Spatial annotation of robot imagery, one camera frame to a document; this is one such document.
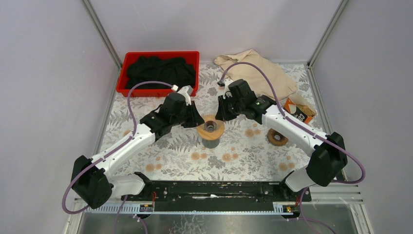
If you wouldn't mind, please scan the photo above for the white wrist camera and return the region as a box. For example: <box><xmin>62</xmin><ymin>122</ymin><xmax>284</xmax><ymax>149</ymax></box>
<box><xmin>217</xmin><ymin>78</ymin><xmax>234</xmax><ymax>99</ymax></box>
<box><xmin>171</xmin><ymin>85</ymin><xmax>193</xmax><ymax>106</ymax></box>

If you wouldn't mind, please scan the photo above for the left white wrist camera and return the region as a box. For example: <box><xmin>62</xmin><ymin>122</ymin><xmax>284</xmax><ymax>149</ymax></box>
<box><xmin>171</xmin><ymin>85</ymin><xmax>193</xmax><ymax>106</ymax></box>

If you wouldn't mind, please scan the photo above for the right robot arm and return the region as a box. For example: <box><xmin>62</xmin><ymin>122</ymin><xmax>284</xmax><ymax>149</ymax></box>
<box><xmin>215</xmin><ymin>79</ymin><xmax>348</xmax><ymax>201</ymax></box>

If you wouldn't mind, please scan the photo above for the purple cable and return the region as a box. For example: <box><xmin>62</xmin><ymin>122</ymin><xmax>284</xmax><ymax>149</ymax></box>
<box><xmin>219</xmin><ymin>62</ymin><xmax>367</xmax><ymax>234</ymax></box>
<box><xmin>61</xmin><ymin>81</ymin><xmax>176</xmax><ymax>234</ymax></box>

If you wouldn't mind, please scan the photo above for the glass coffee carafe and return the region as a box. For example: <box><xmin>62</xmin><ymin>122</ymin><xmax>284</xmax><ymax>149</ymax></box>
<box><xmin>202</xmin><ymin>138</ymin><xmax>220</xmax><ymax>149</ymax></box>

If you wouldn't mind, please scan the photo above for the orange coffee filter box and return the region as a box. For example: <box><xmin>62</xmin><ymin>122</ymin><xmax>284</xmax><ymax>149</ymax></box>
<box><xmin>283</xmin><ymin>94</ymin><xmax>317</xmax><ymax>124</ymax></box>

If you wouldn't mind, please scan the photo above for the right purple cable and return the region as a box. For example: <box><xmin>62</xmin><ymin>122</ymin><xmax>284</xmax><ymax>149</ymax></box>
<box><xmin>219</xmin><ymin>62</ymin><xmax>367</xmax><ymax>234</ymax></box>

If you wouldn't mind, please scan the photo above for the beige cloth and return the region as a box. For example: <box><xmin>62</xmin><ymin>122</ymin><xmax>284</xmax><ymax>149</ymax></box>
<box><xmin>214</xmin><ymin>49</ymin><xmax>298</xmax><ymax>100</ymax></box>

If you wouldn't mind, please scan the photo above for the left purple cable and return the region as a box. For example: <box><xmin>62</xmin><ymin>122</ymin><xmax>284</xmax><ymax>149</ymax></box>
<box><xmin>61</xmin><ymin>81</ymin><xmax>176</xmax><ymax>234</ymax></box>

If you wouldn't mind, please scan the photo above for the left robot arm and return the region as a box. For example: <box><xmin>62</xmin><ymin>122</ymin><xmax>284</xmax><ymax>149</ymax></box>
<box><xmin>69</xmin><ymin>92</ymin><xmax>204</xmax><ymax>209</ymax></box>

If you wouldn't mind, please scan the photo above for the light wooden ring holder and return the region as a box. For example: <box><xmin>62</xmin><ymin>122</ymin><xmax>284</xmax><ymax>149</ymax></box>
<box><xmin>196</xmin><ymin>124</ymin><xmax>225</xmax><ymax>139</ymax></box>

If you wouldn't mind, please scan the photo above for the floral patterned table mat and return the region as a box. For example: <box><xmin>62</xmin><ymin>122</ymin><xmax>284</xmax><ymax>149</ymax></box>
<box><xmin>99</xmin><ymin>64</ymin><xmax>315</xmax><ymax>181</ymax></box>

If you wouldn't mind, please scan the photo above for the black cloth in bin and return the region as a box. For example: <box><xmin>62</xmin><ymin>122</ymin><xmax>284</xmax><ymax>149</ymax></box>
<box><xmin>125</xmin><ymin>56</ymin><xmax>196</xmax><ymax>89</ymax></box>

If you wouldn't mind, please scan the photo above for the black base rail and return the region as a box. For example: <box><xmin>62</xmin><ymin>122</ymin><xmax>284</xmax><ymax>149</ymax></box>
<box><xmin>127</xmin><ymin>180</ymin><xmax>301</xmax><ymax>212</ymax></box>

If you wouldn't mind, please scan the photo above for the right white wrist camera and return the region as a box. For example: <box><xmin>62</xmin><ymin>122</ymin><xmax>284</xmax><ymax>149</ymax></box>
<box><xmin>217</xmin><ymin>78</ymin><xmax>234</xmax><ymax>99</ymax></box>

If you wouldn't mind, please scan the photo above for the clear glass dripper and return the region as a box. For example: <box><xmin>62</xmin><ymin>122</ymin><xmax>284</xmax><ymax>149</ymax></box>
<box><xmin>203</xmin><ymin>115</ymin><xmax>224</xmax><ymax>133</ymax></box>

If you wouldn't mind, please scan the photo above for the dark wooden ring holder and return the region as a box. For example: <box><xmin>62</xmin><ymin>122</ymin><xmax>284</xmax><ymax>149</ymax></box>
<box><xmin>267</xmin><ymin>129</ymin><xmax>289</xmax><ymax>146</ymax></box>

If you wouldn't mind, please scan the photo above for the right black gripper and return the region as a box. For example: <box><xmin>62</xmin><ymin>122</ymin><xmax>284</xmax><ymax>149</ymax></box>
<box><xmin>216</xmin><ymin>96</ymin><xmax>243</xmax><ymax>123</ymax></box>

